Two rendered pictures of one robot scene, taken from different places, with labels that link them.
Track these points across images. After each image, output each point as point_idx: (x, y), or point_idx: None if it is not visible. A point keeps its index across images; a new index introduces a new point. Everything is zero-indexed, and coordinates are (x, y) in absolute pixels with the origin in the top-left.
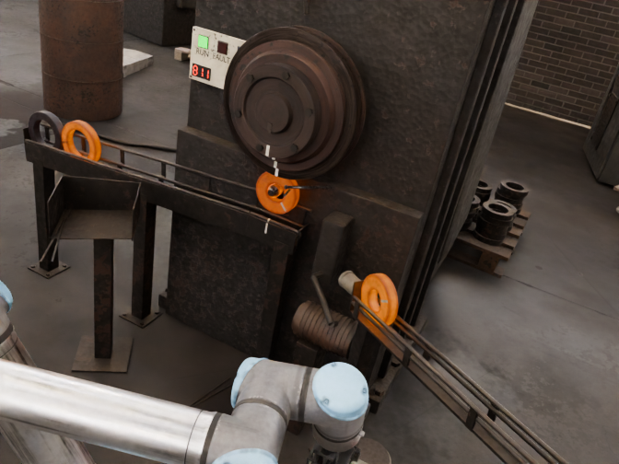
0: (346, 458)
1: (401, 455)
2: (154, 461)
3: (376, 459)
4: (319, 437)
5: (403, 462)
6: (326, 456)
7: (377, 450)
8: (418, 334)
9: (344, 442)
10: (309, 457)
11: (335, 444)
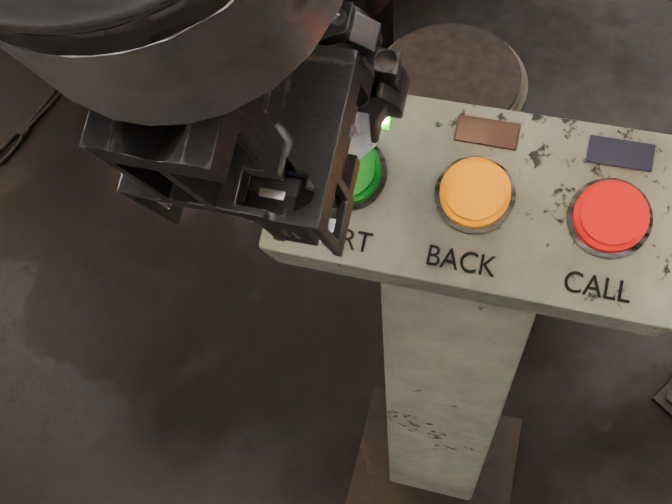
0: (330, 125)
1: (521, 53)
2: (2, 241)
3: (478, 79)
4: (17, 58)
5: (531, 66)
6: (163, 163)
7: (473, 51)
8: None
9: (204, 18)
10: (127, 183)
11: (140, 61)
